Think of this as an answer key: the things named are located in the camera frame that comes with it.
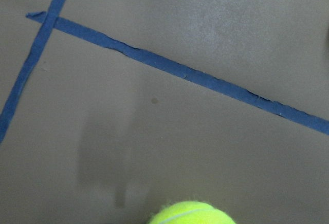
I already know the yellow tennis ball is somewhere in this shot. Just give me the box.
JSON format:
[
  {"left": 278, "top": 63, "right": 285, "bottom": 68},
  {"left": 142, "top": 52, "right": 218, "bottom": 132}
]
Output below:
[{"left": 148, "top": 201, "right": 235, "bottom": 224}]

